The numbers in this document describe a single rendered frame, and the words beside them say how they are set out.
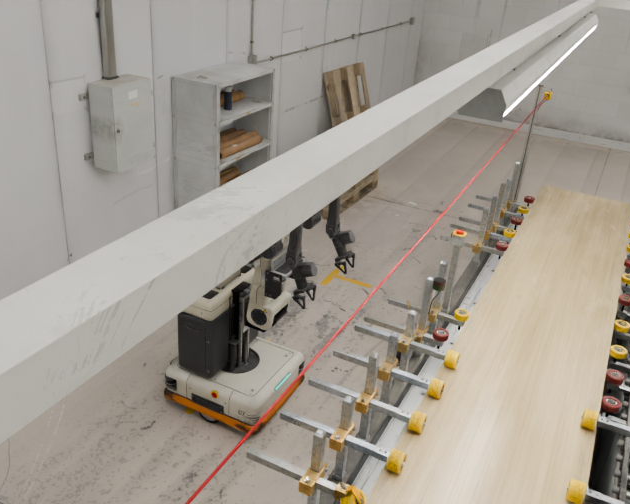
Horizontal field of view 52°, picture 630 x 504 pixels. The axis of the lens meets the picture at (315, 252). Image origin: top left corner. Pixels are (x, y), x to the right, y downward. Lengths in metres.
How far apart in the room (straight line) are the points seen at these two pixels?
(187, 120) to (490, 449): 3.65
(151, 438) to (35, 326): 3.54
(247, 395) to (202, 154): 2.31
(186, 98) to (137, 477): 2.94
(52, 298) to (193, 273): 0.12
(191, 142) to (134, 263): 4.92
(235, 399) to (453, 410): 1.41
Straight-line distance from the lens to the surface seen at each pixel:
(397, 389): 3.30
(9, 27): 4.33
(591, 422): 3.02
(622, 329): 3.88
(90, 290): 0.52
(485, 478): 2.67
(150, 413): 4.18
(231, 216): 0.64
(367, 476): 2.96
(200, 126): 5.37
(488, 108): 1.75
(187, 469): 3.82
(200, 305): 3.67
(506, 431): 2.90
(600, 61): 10.66
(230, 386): 3.90
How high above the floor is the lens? 2.72
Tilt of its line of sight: 27 degrees down
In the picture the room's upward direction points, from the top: 5 degrees clockwise
